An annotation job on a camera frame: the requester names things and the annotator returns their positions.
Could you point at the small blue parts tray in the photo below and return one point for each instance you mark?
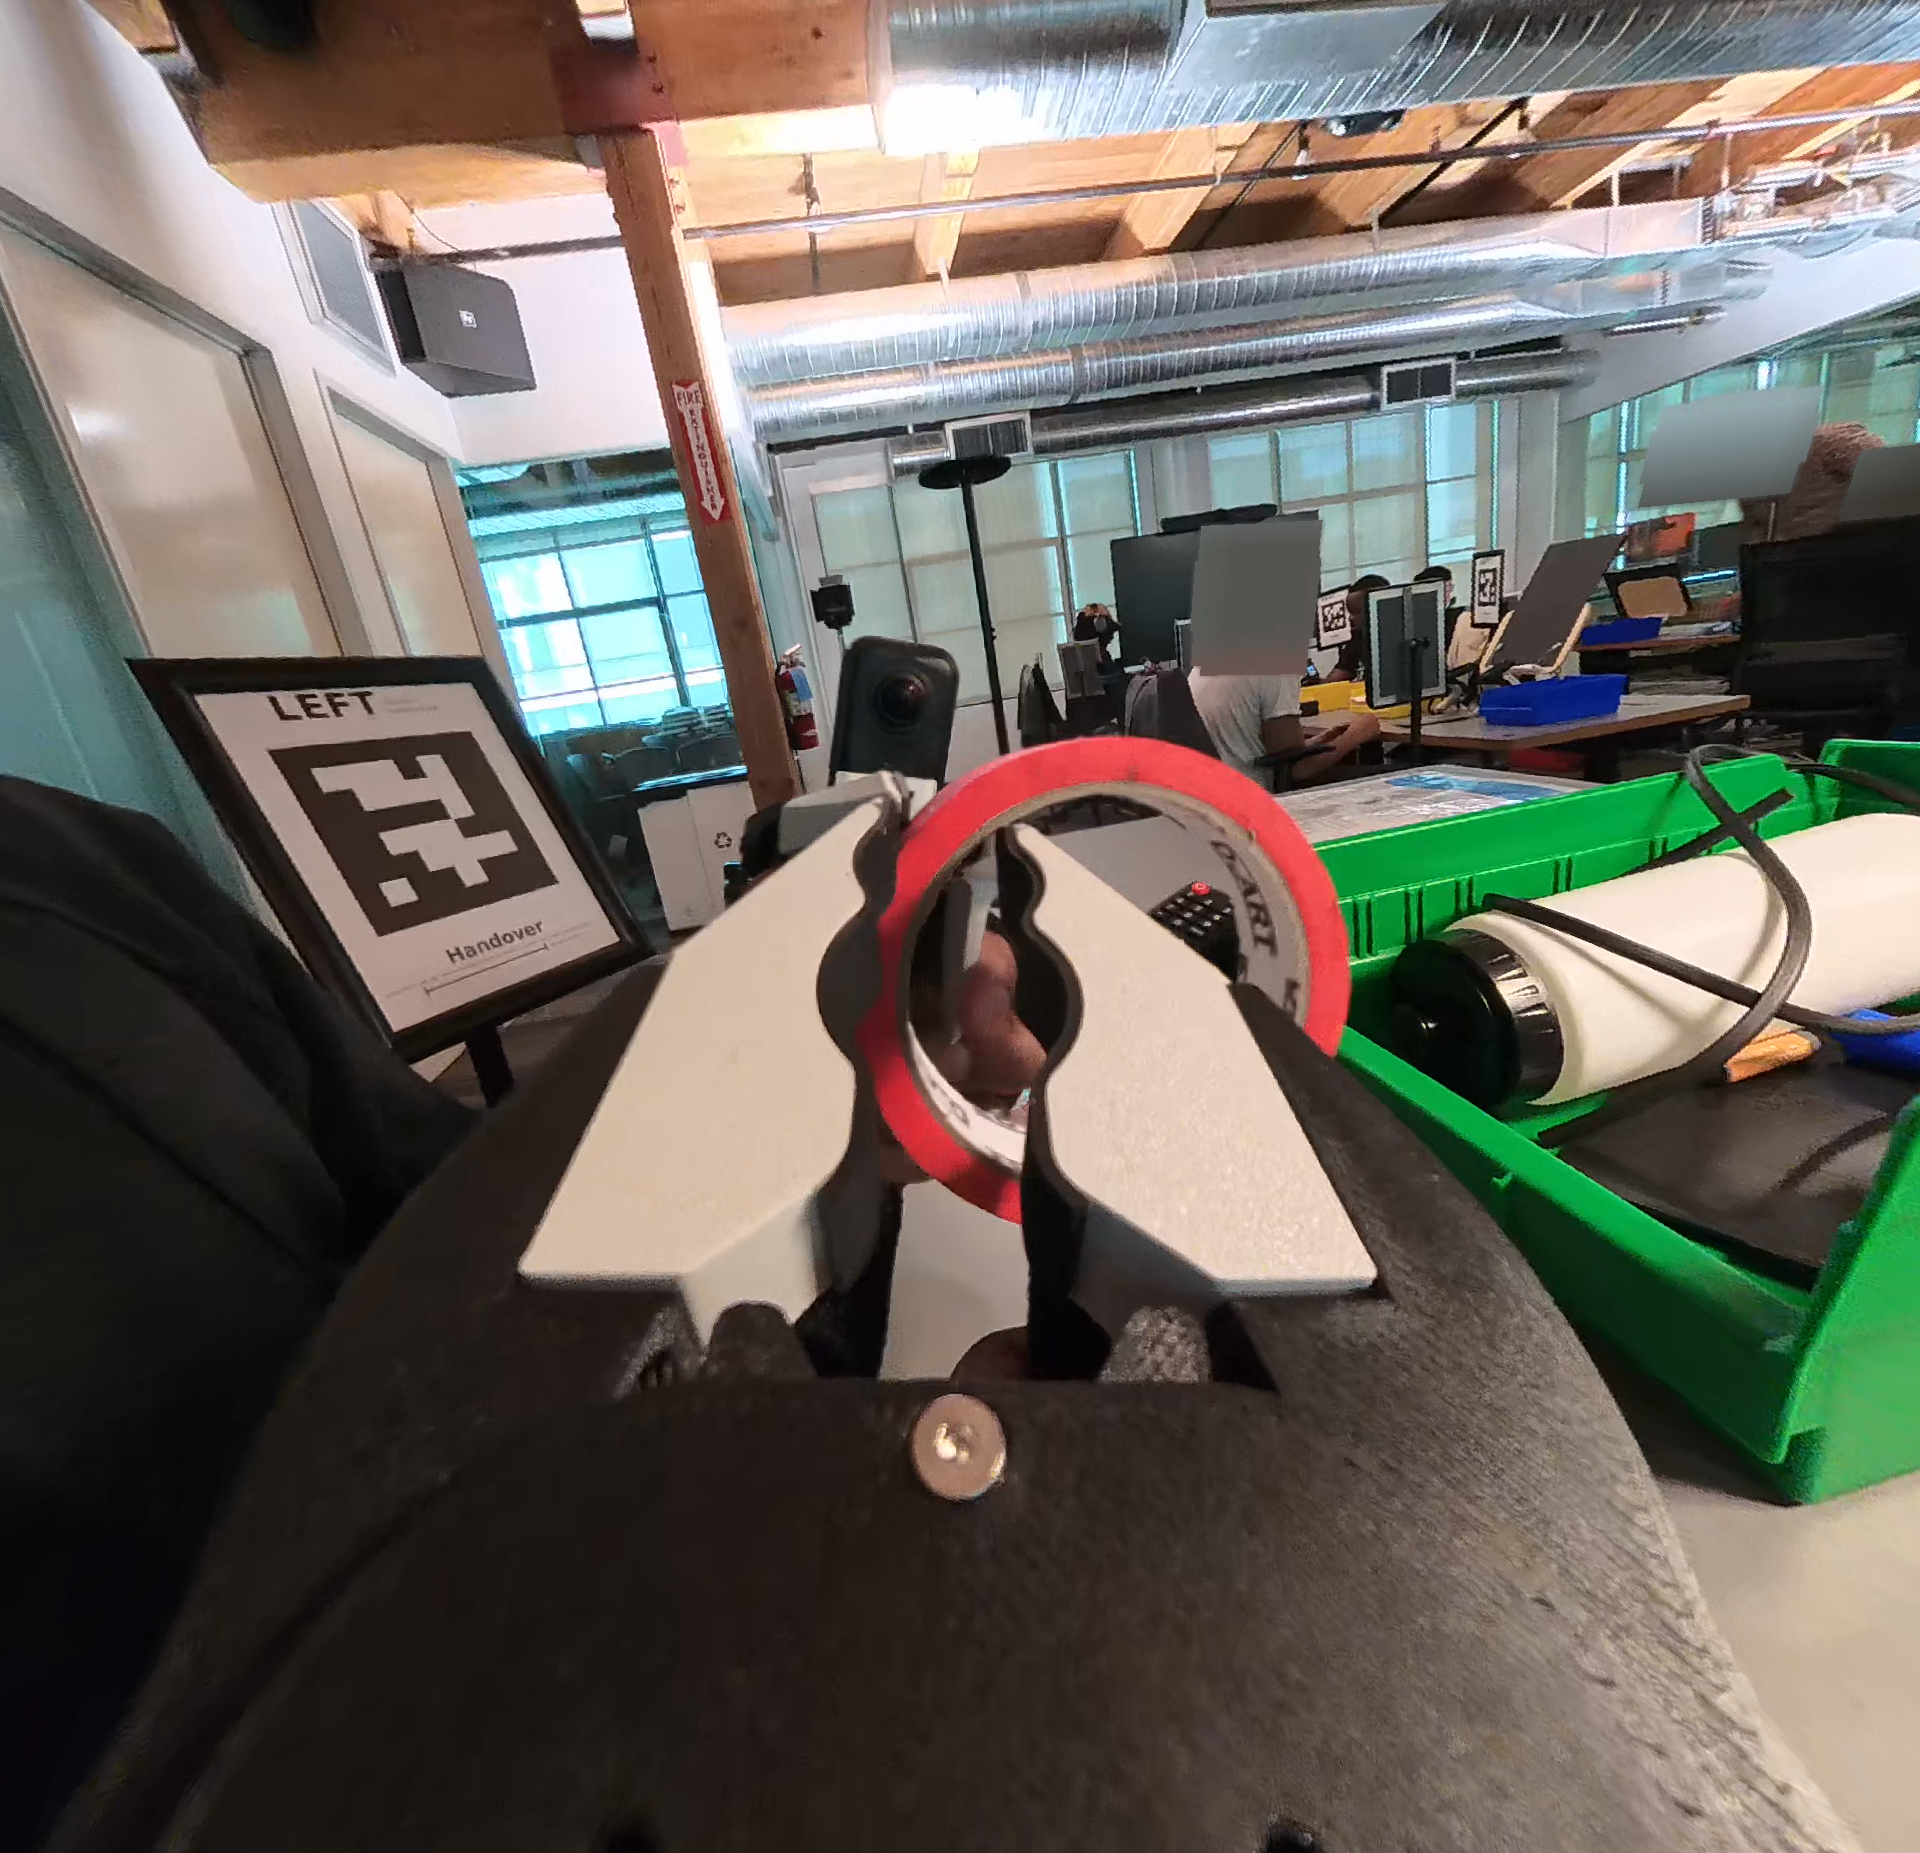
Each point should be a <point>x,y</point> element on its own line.
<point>1553,699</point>

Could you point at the plastic-sleeved paper sheet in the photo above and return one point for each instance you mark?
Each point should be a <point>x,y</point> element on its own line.
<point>1425,800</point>

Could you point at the black floor lamp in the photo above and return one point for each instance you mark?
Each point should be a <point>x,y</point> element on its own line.
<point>966,468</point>

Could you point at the green plastic bin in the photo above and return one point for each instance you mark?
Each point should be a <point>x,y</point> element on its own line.
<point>1650,1314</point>

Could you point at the blue white marker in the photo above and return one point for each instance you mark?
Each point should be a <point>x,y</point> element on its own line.
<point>1883,1041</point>

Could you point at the white bottle black base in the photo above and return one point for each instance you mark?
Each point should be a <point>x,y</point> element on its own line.
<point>1727,923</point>

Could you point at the orange pencil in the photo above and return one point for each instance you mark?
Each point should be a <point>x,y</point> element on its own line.
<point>1770,1056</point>

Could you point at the large duct with vent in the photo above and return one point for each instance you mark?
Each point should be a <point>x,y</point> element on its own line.
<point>1051,22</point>

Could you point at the black mat sheet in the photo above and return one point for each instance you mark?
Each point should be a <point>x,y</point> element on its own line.
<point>1739,1163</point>

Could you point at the black computer monitor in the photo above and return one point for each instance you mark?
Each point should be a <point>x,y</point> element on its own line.
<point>1830,608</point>

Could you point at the red tape roll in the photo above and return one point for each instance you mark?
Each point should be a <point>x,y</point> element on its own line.
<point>1140,753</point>

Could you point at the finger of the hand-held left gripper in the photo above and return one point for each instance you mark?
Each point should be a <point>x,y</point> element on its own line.
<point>959,967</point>
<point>835,812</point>

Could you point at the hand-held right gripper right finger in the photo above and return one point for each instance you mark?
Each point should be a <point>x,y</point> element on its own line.
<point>1200,1134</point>

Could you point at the wooden post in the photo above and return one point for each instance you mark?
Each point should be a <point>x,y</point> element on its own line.
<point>706,503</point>

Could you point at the small upright screen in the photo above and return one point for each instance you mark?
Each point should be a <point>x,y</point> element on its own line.
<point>1404,639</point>

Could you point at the red post sign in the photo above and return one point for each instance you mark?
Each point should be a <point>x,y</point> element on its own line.
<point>701,451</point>

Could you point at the grey tilted panel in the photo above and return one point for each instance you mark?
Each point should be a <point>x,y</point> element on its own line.
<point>1561,600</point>

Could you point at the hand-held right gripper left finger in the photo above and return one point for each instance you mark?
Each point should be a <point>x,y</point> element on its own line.
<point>706,1103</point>

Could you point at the silver air duct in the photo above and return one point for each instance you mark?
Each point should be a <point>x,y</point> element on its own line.
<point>1200,307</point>

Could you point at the red fire extinguisher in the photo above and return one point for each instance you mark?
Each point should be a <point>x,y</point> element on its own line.
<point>796,705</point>

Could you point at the black remote control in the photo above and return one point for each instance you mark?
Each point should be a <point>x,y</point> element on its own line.
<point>1193,916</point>

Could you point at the black wall speaker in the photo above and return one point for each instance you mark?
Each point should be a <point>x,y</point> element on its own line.
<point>456,327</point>

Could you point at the black framed marker sign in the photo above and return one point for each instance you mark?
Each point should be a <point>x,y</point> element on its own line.
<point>389,983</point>

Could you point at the large black display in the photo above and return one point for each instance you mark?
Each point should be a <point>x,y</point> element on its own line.
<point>1146,594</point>

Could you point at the black box on stand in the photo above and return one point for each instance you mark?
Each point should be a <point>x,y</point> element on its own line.
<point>835,602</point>

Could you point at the white cabinet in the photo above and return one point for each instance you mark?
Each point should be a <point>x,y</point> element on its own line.
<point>691,849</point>

